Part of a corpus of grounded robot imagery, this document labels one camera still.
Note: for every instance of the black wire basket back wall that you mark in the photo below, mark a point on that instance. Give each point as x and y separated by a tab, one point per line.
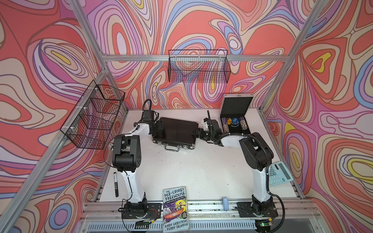
198	66

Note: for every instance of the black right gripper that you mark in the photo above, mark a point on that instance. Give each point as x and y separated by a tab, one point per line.
199	133

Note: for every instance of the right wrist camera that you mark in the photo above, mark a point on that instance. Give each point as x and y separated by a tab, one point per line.
207	123

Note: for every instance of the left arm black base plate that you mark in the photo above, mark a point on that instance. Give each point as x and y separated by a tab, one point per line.
141	211

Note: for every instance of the aluminium frame rail front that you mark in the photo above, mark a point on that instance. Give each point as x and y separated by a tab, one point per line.
206	210

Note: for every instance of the treehouse paperback book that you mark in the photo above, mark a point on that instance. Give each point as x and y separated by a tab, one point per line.
175	210

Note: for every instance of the black poker case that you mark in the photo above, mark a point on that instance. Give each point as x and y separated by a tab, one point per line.
176	134

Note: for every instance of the black wire basket wall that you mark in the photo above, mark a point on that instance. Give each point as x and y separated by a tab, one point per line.
97	111
198	66

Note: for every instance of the black marker pen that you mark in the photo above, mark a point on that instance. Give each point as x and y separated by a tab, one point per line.
116	184

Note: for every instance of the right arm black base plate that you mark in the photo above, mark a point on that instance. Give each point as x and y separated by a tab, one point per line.
250	209

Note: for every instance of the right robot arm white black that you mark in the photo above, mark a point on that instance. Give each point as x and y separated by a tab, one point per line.
257	154

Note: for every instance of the small light blue tube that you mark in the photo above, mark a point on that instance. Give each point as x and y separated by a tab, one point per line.
225	203

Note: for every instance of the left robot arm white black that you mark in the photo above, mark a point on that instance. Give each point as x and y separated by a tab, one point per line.
127	157

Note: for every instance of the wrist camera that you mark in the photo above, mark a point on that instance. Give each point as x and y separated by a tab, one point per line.
207	123
149	116

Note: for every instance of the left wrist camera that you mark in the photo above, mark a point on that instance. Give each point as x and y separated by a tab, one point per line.
149	116

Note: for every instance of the light green calculator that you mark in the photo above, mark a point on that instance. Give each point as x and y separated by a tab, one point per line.
279	174

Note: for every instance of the silver aluminium poker case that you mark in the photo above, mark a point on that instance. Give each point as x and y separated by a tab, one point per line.
232	113

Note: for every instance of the black wire basket left wall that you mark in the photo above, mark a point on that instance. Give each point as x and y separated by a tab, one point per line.
97	111

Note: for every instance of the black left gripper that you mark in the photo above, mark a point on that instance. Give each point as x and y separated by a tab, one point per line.
160	126

